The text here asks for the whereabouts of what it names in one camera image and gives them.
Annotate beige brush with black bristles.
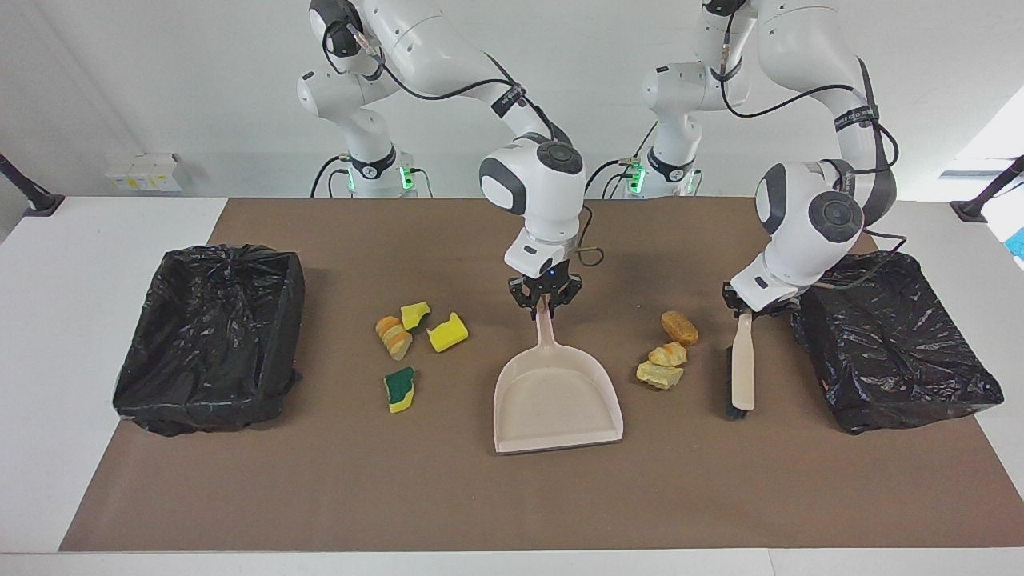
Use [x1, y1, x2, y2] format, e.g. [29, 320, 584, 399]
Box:
[724, 310, 757, 418]

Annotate brown bread roll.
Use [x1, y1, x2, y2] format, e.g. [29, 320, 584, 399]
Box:
[661, 310, 699, 346]

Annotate notched yellow sponge piece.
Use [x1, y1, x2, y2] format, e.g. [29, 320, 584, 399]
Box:
[426, 312, 470, 354]

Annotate long pale croissant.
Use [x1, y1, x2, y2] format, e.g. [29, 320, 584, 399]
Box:
[636, 361, 685, 390]

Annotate beige plastic dustpan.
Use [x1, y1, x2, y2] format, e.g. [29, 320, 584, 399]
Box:
[492, 294, 625, 455]

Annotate cut orange striped croissant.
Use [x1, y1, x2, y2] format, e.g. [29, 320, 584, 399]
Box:
[375, 315, 414, 362]

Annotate green and yellow sponge piece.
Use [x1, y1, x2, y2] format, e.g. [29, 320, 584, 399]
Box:
[383, 366, 417, 414]

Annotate bin covered by black bag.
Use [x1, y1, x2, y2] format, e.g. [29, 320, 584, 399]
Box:
[788, 250, 1006, 436]

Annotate open bin with black bag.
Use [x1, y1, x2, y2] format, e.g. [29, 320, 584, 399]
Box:
[112, 244, 306, 438]

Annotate brown table mat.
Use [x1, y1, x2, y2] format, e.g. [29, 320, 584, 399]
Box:
[58, 198, 1024, 553]

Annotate black stand with clamp base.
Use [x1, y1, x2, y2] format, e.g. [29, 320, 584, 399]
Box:
[0, 154, 65, 218]
[950, 154, 1024, 223]

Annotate black left arm base cable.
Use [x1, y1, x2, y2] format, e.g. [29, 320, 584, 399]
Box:
[584, 157, 641, 199]

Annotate black arm base cable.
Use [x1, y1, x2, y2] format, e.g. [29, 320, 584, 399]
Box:
[310, 154, 353, 198]
[584, 157, 641, 199]

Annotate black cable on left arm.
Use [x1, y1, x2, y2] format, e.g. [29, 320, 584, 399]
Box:
[716, 24, 909, 289]

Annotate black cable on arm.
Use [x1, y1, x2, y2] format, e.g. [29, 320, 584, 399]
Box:
[716, 24, 909, 289]
[320, 20, 605, 269]

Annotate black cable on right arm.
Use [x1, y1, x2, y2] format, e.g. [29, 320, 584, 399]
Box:
[320, 20, 605, 269]

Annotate black right arm base cable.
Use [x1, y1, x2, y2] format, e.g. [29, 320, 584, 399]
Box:
[310, 154, 353, 198]

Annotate white wall socket boxes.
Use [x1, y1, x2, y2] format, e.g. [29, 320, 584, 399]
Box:
[106, 152, 185, 193]

